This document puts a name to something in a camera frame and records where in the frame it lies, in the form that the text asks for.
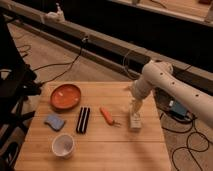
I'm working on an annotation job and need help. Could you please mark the black striped eraser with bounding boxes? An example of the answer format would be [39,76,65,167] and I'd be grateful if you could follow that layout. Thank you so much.
[76,107,90,134]

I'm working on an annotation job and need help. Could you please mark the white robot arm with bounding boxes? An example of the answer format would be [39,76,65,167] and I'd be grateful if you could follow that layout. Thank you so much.
[130,60,213,129]

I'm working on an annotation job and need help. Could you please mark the white rectangular box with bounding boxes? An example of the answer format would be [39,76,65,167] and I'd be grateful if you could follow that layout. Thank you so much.
[130,112,142,130]

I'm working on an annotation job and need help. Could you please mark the blue device on floor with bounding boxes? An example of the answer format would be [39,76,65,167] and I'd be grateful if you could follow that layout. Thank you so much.
[169,100,188,118]

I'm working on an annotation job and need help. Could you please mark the orange round plate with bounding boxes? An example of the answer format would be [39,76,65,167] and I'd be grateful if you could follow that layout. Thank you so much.
[50,84,81,110]

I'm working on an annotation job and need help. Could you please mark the blue sponge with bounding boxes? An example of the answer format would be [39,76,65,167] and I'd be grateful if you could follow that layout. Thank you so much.
[44,114,65,131]

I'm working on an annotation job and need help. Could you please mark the white cup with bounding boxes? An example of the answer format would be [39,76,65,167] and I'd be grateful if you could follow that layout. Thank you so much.
[51,134,75,159]

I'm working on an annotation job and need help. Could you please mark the black chair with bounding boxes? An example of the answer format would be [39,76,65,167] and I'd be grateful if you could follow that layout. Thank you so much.
[0,13,44,171]

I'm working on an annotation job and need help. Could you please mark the orange handled tool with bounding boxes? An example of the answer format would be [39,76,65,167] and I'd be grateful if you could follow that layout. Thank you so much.
[99,107,121,126]

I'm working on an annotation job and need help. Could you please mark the white cable on rail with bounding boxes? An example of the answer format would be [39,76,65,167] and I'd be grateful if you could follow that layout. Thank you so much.
[121,46,148,80]

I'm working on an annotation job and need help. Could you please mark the black floor cable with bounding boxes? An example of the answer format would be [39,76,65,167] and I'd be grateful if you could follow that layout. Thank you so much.
[32,36,90,85]

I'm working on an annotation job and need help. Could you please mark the white object on rail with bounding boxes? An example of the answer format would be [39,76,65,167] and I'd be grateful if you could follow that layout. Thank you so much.
[45,3,65,22]

